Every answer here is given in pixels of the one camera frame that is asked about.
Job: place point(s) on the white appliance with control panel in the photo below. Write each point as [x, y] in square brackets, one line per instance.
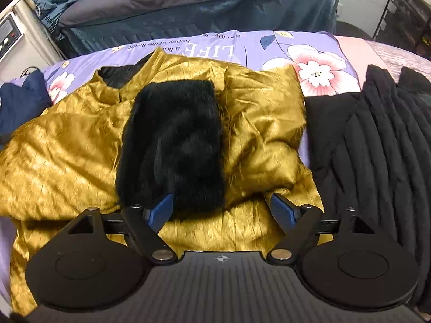
[25, 42]

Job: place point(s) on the black wire shelf rack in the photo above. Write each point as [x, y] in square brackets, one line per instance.
[406, 24]

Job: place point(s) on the navy blue folded garment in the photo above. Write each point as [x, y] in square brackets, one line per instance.
[19, 104]

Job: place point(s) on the purple floral bed sheet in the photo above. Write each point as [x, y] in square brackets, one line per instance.
[319, 63]

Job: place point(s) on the gold satin padded jacket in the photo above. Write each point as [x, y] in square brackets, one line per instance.
[64, 161]

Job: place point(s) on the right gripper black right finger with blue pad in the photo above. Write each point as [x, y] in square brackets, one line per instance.
[345, 260]

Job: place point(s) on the black quilted jacket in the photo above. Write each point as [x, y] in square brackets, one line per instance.
[371, 151]

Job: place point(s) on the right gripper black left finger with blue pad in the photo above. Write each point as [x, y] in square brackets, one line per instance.
[97, 260]

